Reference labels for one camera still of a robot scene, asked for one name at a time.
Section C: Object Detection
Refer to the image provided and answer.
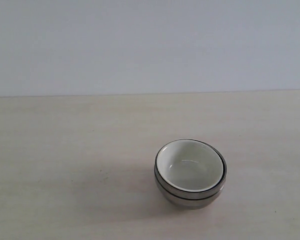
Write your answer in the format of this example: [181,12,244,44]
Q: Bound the white ceramic bowl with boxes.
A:
[155,140,225,193]

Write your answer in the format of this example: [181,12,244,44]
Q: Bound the dimpled steel bowl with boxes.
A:
[153,138,227,201]

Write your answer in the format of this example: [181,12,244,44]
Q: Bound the smooth steel bowl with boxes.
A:
[154,178,225,210]

